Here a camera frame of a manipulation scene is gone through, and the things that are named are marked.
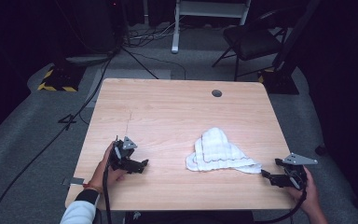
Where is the red bracelet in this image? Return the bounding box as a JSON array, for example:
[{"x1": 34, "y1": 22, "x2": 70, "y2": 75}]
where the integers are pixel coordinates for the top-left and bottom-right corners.
[{"x1": 83, "y1": 183, "x2": 103, "y2": 192}]

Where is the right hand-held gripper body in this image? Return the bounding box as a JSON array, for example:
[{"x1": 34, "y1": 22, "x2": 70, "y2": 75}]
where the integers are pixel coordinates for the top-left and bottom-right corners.
[{"x1": 279, "y1": 152, "x2": 319, "y2": 190}]

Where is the black stand with striped base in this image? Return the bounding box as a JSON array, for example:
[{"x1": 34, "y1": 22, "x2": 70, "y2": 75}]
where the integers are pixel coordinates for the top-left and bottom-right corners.
[{"x1": 36, "y1": 60, "x2": 87, "y2": 93}]

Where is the hand-held gripper black cable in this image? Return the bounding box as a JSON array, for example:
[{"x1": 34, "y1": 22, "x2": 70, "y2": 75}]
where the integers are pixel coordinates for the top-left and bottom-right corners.
[
  {"x1": 102, "y1": 164, "x2": 114, "y2": 224},
  {"x1": 255, "y1": 186, "x2": 308, "y2": 224}
]

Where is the thin black floor cable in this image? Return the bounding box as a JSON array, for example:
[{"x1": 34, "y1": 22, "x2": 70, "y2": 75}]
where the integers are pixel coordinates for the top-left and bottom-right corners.
[{"x1": 130, "y1": 50, "x2": 187, "y2": 81}]

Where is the white metal desk frame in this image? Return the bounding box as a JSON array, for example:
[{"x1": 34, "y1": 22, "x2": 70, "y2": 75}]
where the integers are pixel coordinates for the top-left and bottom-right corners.
[{"x1": 171, "y1": 0, "x2": 252, "y2": 54}]

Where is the bundle of floor cables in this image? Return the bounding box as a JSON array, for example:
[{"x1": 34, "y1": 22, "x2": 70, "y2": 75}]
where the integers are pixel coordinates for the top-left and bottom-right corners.
[{"x1": 122, "y1": 17, "x2": 183, "y2": 49}]

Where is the grey tape piece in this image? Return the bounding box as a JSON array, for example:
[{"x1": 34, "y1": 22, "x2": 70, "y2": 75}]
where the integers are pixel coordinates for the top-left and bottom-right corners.
[{"x1": 62, "y1": 176, "x2": 85, "y2": 188}]

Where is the black stand with slanted pole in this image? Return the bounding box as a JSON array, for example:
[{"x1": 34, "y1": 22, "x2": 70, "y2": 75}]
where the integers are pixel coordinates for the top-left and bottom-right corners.
[{"x1": 256, "y1": 0, "x2": 322, "y2": 95}]

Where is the left hand-held gripper black cable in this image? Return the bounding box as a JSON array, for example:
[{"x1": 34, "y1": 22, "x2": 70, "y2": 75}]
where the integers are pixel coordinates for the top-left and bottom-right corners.
[{"x1": 102, "y1": 164, "x2": 114, "y2": 224}]

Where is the black folding chair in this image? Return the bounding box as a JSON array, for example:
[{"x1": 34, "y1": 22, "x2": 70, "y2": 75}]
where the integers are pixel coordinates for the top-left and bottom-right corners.
[{"x1": 212, "y1": 8, "x2": 289, "y2": 82}]

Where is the white cloth with coloured stitching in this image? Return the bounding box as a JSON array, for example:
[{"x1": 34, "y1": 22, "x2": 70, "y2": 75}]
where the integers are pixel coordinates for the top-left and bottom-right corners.
[{"x1": 185, "y1": 126, "x2": 263, "y2": 175}]

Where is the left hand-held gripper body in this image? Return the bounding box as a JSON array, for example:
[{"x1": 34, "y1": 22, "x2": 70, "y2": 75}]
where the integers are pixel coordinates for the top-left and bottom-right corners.
[{"x1": 107, "y1": 135, "x2": 138, "y2": 172}]

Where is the person's right hand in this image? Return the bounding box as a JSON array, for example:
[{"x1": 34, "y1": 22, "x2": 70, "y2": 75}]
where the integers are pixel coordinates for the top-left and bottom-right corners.
[{"x1": 284, "y1": 166, "x2": 320, "y2": 216}]

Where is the long black floor cable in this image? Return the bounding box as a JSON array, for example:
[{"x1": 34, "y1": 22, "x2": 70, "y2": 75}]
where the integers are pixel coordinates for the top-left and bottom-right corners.
[{"x1": 0, "y1": 57, "x2": 115, "y2": 224}]

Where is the person's left hand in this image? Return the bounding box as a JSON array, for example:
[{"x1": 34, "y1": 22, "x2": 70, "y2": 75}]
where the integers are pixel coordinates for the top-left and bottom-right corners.
[{"x1": 88, "y1": 141, "x2": 129, "y2": 192}]

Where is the right hand-held gripper black cable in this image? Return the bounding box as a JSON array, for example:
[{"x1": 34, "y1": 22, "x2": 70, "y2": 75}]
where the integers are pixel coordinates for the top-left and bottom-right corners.
[{"x1": 255, "y1": 186, "x2": 308, "y2": 224}]

